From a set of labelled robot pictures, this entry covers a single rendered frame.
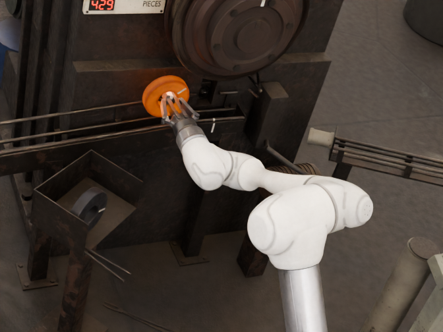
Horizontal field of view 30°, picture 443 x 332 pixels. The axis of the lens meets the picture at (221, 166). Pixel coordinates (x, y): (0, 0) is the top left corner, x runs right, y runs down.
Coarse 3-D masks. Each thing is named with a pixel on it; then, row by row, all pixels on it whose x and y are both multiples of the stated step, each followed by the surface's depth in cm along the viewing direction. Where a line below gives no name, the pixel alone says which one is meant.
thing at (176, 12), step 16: (176, 0) 250; (192, 0) 247; (304, 0) 264; (176, 16) 249; (304, 16) 268; (176, 32) 253; (176, 48) 257; (288, 48) 275; (192, 64) 264; (224, 80) 274
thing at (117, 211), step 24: (72, 168) 252; (96, 168) 260; (120, 168) 254; (48, 192) 247; (72, 192) 258; (120, 192) 259; (48, 216) 241; (72, 216) 235; (120, 216) 255; (72, 240) 240; (96, 240) 246; (72, 264) 267; (72, 288) 273; (72, 312) 280
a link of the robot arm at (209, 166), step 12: (192, 144) 247; (204, 144) 246; (192, 156) 244; (204, 156) 243; (216, 156) 245; (228, 156) 250; (192, 168) 244; (204, 168) 241; (216, 168) 241; (228, 168) 248; (204, 180) 241; (216, 180) 242
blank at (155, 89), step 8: (160, 80) 263; (168, 80) 263; (176, 80) 264; (152, 88) 263; (160, 88) 263; (168, 88) 265; (176, 88) 266; (184, 88) 268; (144, 96) 265; (152, 96) 265; (176, 96) 269; (184, 96) 270; (144, 104) 266; (152, 104) 267; (152, 112) 270; (160, 112) 271; (168, 112) 273
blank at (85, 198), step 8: (88, 192) 239; (96, 192) 240; (104, 192) 243; (80, 200) 237; (88, 200) 237; (96, 200) 241; (104, 200) 246; (72, 208) 237; (80, 208) 236; (88, 208) 239; (96, 208) 246; (104, 208) 249; (80, 216) 237; (88, 216) 246; (96, 216) 247; (88, 224) 245
